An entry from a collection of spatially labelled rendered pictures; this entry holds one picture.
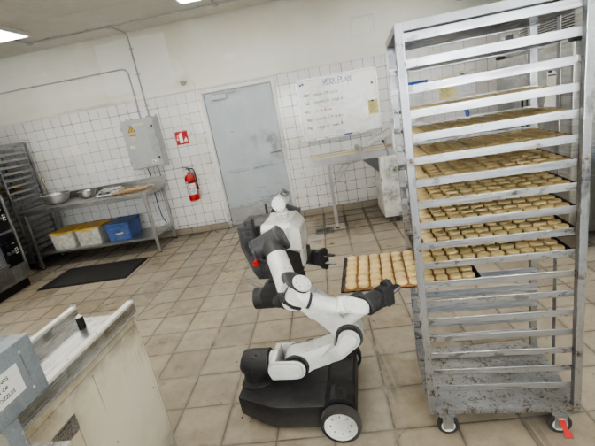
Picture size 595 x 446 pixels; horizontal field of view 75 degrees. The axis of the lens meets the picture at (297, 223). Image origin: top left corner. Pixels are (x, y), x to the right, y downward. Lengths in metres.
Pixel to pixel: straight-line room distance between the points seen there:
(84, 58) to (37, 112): 1.12
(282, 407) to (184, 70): 4.91
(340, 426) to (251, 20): 5.08
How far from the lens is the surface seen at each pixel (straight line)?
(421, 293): 1.76
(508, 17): 1.67
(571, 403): 2.25
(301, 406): 2.16
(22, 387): 1.21
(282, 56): 5.83
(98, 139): 6.66
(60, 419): 1.61
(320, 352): 2.16
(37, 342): 1.95
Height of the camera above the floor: 1.59
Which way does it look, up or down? 16 degrees down
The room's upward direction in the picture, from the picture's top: 10 degrees counter-clockwise
